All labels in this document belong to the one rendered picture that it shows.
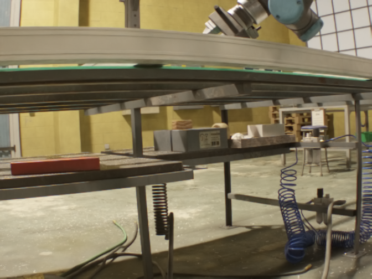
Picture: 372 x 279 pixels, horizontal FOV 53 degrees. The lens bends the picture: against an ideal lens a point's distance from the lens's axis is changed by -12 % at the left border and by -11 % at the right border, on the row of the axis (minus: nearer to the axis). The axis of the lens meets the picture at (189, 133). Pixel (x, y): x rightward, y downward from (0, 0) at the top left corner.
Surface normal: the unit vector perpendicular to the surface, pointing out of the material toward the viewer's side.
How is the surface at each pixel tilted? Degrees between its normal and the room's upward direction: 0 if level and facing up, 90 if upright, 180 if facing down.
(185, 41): 90
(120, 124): 90
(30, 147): 90
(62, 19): 90
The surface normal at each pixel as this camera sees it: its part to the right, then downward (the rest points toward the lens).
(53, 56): 0.55, 0.00
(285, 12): -0.51, 0.12
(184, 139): -0.83, 0.06
